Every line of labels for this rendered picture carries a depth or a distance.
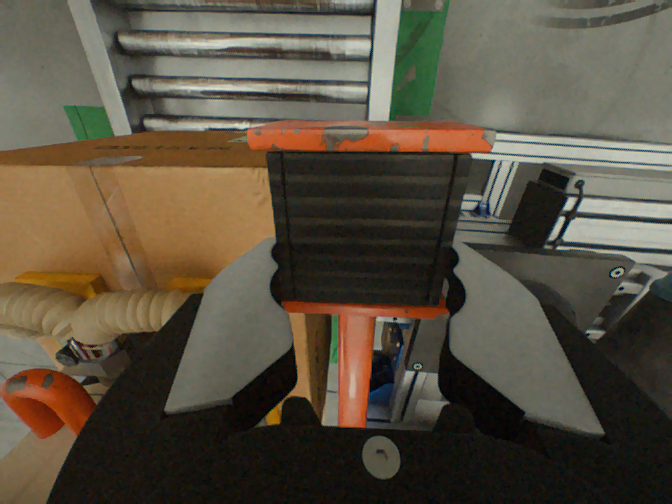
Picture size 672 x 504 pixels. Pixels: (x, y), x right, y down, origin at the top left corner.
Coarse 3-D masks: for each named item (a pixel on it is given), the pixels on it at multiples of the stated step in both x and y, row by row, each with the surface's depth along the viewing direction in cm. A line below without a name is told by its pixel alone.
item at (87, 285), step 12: (24, 276) 32; (36, 276) 32; (48, 276) 32; (60, 276) 32; (72, 276) 32; (84, 276) 32; (96, 276) 32; (72, 288) 32; (84, 288) 31; (96, 288) 32; (60, 360) 33; (72, 360) 33
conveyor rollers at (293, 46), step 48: (144, 0) 60; (192, 0) 59; (240, 0) 59; (288, 0) 58; (336, 0) 58; (144, 48) 64; (192, 48) 63; (240, 48) 63; (288, 48) 62; (336, 48) 62; (144, 96) 70; (192, 96) 69; (240, 96) 68; (288, 96) 67; (336, 96) 66
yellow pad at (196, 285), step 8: (176, 280) 31; (184, 280) 31; (192, 280) 31; (200, 280) 31; (208, 280) 31; (168, 288) 31; (176, 288) 30; (184, 288) 30; (192, 288) 30; (200, 288) 30; (272, 416) 42; (264, 424) 42
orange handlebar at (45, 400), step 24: (360, 336) 16; (360, 360) 17; (24, 384) 21; (48, 384) 21; (72, 384) 22; (360, 384) 18; (24, 408) 22; (48, 408) 24; (72, 408) 22; (360, 408) 19; (48, 432) 24
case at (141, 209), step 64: (0, 192) 28; (64, 192) 28; (128, 192) 27; (192, 192) 27; (256, 192) 26; (0, 256) 32; (64, 256) 32; (128, 256) 31; (192, 256) 30; (320, 320) 52; (320, 384) 56
